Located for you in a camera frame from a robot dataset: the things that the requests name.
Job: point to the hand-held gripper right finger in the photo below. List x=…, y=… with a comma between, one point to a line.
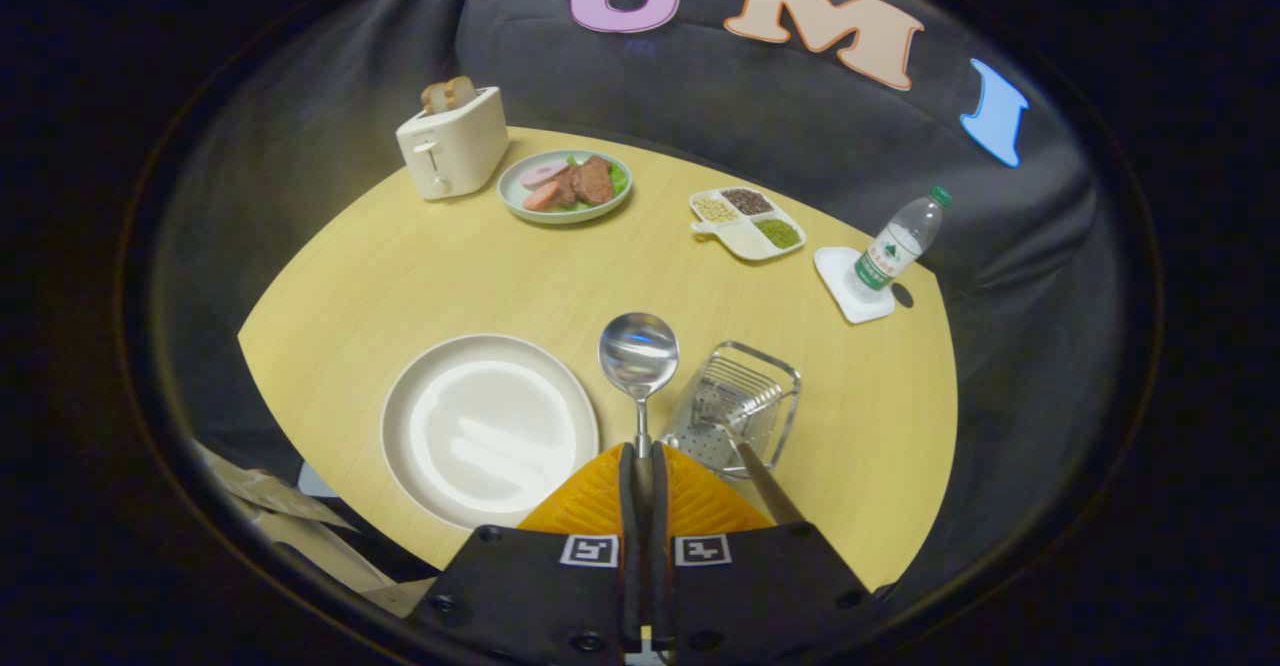
x=662, y=586

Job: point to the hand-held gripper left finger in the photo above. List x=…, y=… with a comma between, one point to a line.
x=630, y=586

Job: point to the large white plate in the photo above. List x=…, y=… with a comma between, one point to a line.
x=490, y=436

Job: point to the brown cardboard pieces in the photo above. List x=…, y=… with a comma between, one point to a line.
x=300, y=536

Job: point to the white square coaster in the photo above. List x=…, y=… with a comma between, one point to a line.
x=838, y=276

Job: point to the white divided bean dish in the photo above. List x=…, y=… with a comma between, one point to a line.
x=745, y=239

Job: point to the pale green food plate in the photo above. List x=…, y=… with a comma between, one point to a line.
x=565, y=216

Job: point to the small dark round disc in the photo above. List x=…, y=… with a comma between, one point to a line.
x=903, y=295

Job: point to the red sausage slice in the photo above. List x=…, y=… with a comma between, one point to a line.
x=540, y=197

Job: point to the green lettuce leaf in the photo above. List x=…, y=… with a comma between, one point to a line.
x=619, y=180

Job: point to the brown meat slice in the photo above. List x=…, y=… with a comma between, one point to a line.
x=592, y=181

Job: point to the clear water bottle green cap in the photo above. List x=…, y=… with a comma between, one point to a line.
x=893, y=251

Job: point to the pink ham slice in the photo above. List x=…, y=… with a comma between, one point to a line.
x=543, y=174

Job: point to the white toaster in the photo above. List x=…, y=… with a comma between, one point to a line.
x=460, y=151

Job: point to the toast slice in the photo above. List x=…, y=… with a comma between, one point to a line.
x=461, y=92
x=435, y=98

